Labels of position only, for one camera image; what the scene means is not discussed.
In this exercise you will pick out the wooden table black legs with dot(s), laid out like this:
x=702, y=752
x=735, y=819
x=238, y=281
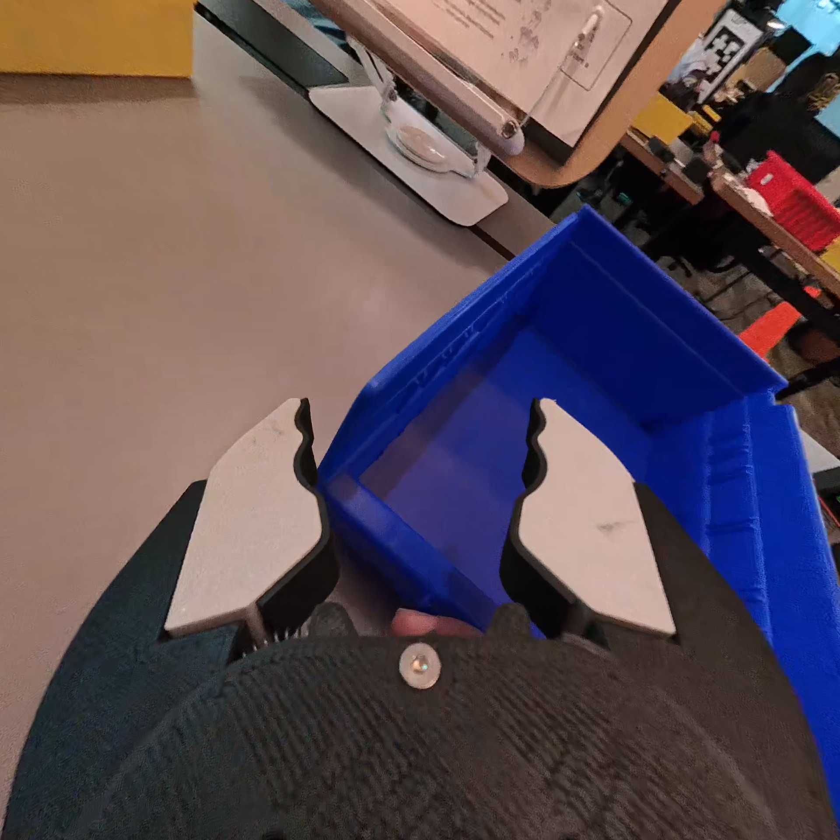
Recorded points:
x=741, y=210

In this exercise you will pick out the yellow bin with divider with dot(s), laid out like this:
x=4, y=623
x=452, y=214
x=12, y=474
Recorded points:
x=98, y=39

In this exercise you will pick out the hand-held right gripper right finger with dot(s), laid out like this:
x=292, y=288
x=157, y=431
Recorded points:
x=590, y=525

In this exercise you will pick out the blue storage bin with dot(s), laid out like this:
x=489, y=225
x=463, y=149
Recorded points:
x=590, y=315

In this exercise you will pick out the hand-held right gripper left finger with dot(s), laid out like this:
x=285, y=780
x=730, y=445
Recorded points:
x=256, y=525

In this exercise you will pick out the wooden document stand white base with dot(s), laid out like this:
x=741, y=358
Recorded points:
x=453, y=190

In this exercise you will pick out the red orange floor marker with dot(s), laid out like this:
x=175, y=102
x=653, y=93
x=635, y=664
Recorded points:
x=771, y=328

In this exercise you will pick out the grey desk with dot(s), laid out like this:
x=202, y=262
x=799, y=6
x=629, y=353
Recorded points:
x=164, y=295

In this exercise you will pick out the person's right hand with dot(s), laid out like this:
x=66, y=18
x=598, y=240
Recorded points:
x=433, y=623

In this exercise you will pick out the small yellow bin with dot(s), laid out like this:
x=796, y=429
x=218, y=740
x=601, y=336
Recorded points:
x=663, y=118

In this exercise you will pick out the red storage bin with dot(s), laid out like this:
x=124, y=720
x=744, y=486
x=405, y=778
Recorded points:
x=794, y=197

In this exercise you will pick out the small marker sign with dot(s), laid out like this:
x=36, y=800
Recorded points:
x=728, y=43

